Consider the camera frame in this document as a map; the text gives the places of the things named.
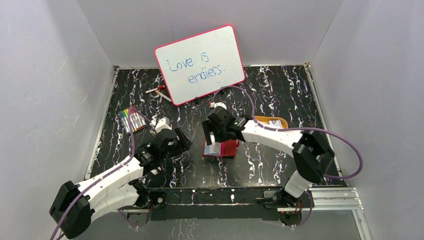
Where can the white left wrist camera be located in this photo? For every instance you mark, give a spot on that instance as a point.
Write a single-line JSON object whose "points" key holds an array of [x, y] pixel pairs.
{"points": [[160, 124]]}

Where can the orange oval tray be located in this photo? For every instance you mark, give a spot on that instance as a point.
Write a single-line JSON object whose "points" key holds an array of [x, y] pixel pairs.
{"points": [[264, 120]]}

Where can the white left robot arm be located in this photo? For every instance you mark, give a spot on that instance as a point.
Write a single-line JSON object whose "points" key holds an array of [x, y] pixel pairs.
{"points": [[77, 205]]}

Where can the aluminium frame rail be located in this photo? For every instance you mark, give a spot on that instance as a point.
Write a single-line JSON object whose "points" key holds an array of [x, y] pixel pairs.
{"points": [[331, 198]]}

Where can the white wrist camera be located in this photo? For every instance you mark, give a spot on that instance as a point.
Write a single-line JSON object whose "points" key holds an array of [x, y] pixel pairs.
{"points": [[160, 124], [214, 106]]}

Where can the pink framed whiteboard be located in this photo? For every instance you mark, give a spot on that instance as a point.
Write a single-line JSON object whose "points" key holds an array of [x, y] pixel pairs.
{"points": [[199, 65]]}

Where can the red capped marker pen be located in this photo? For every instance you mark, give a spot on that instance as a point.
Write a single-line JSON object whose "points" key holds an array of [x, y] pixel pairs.
{"points": [[160, 87]]}

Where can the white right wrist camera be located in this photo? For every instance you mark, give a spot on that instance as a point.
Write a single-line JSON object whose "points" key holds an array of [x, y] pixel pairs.
{"points": [[214, 106]]}

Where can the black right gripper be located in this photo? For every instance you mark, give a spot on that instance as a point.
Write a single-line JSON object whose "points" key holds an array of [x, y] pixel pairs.
{"points": [[208, 127]]}

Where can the red card holder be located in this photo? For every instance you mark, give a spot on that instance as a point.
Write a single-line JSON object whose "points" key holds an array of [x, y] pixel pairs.
{"points": [[224, 149]]}

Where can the pack of coloured markers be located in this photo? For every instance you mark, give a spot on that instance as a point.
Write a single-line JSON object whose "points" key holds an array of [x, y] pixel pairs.
{"points": [[131, 119]]}

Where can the white marker pen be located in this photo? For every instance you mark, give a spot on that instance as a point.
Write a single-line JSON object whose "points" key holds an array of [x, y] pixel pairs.
{"points": [[163, 95]]}

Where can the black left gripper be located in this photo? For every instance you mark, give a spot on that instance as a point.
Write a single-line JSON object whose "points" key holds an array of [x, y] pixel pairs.
{"points": [[180, 141]]}

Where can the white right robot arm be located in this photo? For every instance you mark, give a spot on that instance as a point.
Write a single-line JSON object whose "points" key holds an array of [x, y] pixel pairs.
{"points": [[310, 150]]}

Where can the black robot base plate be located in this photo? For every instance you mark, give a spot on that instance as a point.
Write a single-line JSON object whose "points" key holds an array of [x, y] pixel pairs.
{"points": [[220, 203]]}

